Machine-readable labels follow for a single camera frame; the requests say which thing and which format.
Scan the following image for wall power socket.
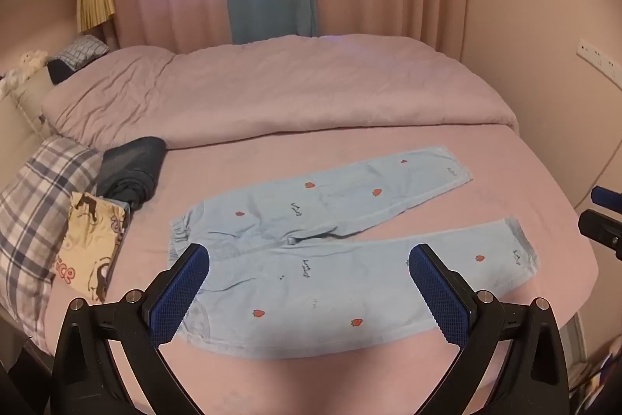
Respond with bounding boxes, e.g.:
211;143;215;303
576;39;622;88

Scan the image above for plaid pillow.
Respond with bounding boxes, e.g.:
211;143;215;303
1;136;101;351

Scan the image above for dark folded garment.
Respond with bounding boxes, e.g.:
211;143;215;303
96;137;166;212

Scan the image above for checkered pillow at headboard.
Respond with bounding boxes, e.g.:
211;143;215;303
46;35;108;85

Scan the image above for light blue strawberry pants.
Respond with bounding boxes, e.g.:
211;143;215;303
169;146;539;359

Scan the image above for white plush toy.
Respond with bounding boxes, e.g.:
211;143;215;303
0;51;49;99

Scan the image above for yellow cartoon print garment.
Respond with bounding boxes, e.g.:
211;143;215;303
53;192;130;303

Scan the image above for pink duvet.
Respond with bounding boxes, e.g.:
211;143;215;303
42;35;518;151

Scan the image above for pink bed sheet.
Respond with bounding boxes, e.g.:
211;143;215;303
108;125;598;414

